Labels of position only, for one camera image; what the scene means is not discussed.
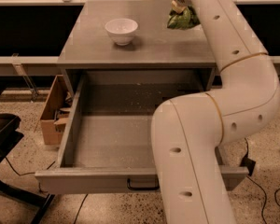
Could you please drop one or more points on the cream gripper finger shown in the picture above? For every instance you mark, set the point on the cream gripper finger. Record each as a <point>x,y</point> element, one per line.
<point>177,8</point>

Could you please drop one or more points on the green jalapeno chip bag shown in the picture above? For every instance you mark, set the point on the green jalapeno chip bag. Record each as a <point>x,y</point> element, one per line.
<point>185,20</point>

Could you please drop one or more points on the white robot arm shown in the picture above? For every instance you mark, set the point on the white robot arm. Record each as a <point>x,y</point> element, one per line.
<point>187,129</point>

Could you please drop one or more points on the grey cabinet with counter top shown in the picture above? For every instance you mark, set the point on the grey cabinet with counter top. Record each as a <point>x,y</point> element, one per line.
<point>155,46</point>

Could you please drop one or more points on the white ceramic bowl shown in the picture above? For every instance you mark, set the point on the white ceramic bowl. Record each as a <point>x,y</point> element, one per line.
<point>121,31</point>

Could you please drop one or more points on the brown cardboard box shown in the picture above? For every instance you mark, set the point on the brown cardboard box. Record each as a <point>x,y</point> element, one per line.
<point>54,116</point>

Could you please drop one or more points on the black drawer handle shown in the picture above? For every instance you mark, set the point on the black drawer handle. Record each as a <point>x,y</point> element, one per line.
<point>132,188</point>

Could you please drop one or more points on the black chair frame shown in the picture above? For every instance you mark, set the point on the black chair frame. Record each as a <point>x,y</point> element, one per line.
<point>19,166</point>

